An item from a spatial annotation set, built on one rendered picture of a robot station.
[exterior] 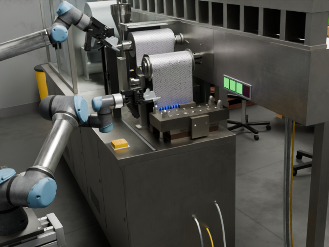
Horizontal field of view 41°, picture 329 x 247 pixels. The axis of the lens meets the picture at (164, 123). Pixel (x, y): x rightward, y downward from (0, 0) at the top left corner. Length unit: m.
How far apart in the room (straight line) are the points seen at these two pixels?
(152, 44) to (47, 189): 1.19
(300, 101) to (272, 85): 0.19
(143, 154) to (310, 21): 0.99
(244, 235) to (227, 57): 1.38
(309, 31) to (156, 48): 1.09
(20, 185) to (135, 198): 0.72
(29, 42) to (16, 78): 3.91
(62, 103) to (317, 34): 1.06
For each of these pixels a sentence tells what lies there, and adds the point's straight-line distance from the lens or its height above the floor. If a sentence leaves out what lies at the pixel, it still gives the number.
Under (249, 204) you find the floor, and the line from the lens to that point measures 3.51.
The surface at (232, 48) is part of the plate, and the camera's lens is 2.21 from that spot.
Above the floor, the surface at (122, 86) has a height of 0.97.
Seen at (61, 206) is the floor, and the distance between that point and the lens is 3.65.
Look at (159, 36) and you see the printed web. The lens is 2.60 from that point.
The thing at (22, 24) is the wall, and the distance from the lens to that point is 5.94.
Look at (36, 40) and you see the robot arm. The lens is 2.11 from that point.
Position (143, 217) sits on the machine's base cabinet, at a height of 0.55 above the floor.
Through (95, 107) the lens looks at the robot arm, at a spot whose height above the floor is 1.11.
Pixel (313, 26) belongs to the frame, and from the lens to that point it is 1.76.
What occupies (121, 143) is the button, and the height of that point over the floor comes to 0.92.
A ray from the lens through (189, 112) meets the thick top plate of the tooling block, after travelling 2.32.
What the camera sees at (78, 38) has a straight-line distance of 3.27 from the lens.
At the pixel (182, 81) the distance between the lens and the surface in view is 2.43.
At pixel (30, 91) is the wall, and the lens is 6.09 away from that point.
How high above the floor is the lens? 1.77
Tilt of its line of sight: 20 degrees down
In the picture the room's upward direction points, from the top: 3 degrees counter-clockwise
